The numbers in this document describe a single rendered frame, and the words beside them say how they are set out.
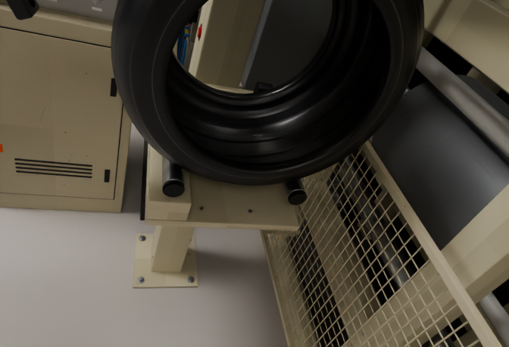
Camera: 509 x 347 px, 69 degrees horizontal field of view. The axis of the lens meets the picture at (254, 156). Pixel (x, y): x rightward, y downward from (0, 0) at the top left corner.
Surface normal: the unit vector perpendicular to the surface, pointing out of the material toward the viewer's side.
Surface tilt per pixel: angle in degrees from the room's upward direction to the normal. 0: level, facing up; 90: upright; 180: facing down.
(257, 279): 0
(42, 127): 90
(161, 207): 90
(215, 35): 90
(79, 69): 90
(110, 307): 0
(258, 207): 0
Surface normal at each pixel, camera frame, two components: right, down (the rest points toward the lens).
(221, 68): 0.18, 0.66
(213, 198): 0.29, -0.74
